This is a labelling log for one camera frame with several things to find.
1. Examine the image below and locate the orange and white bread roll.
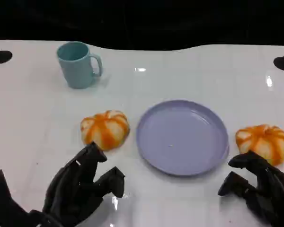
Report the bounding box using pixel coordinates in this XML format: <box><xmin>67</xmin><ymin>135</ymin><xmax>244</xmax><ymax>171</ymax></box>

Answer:
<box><xmin>235</xmin><ymin>123</ymin><xmax>284</xmax><ymax>166</ymax></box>
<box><xmin>80</xmin><ymin>110</ymin><xmax>130</xmax><ymax>152</ymax></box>

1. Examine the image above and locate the pale green mug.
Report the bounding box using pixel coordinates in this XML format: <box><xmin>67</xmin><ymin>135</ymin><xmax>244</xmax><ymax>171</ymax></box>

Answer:
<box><xmin>56</xmin><ymin>41</ymin><xmax>103</xmax><ymax>89</ymax></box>

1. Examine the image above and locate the lilac plate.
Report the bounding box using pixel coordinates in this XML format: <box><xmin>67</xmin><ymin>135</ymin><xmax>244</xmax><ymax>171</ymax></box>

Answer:
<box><xmin>136</xmin><ymin>99</ymin><xmax>230</xmax><ymax>177</ymax></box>

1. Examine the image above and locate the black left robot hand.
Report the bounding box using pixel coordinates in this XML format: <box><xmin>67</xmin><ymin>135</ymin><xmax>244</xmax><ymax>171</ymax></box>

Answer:
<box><xmin>0</xmin><ymin>141</ymin><xmax>126</xmax><ymax>227</ymax></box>

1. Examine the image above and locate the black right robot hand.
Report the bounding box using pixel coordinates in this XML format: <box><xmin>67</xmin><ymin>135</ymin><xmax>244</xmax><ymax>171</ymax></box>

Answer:
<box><xmin>217</xmin><ymin>150</ymin><xmax>284</xmax><ymax>227</ymax></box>

